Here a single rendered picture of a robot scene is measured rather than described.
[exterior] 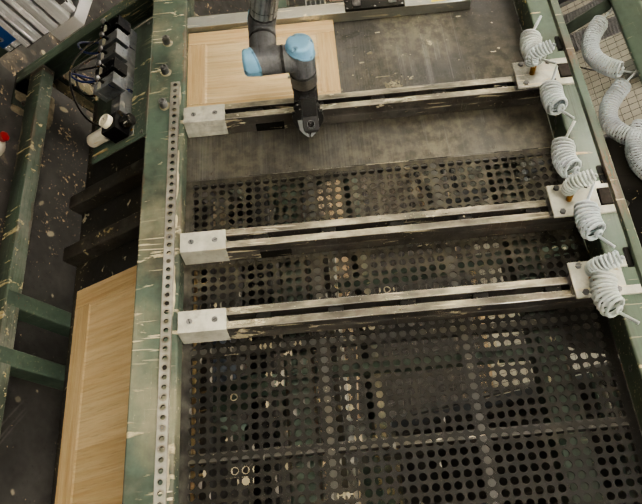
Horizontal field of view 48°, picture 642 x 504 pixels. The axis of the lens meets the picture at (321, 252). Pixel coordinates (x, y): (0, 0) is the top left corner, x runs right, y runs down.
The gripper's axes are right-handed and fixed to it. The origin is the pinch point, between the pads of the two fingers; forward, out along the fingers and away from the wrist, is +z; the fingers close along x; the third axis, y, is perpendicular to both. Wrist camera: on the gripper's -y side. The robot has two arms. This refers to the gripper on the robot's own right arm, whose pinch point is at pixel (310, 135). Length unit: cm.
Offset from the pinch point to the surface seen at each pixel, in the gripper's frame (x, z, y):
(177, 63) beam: 41, -3, 32
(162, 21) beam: 46, -4, 52
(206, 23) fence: 32, -3, 50
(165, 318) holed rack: 41, -2, -58
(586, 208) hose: -67, -18, -46
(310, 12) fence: -3, -3, 51
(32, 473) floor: 102, 68, -75
